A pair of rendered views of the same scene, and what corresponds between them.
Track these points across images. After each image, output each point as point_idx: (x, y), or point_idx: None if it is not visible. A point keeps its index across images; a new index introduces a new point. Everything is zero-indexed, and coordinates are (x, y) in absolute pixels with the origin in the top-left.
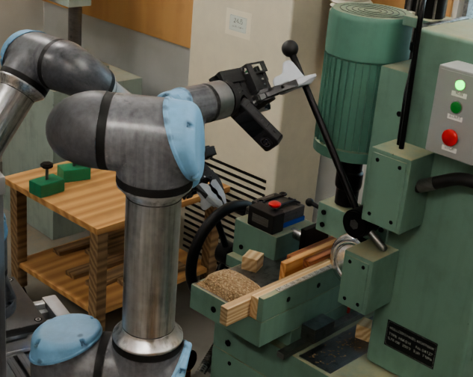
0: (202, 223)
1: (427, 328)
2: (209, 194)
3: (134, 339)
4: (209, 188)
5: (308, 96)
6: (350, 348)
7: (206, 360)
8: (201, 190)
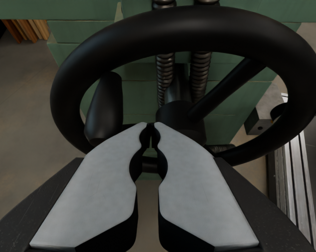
0: None
1: None
2: (202, 154)
3: None
4: (170, 186)
5: None
6: None
7: (224, 146)
8: (251, 187)
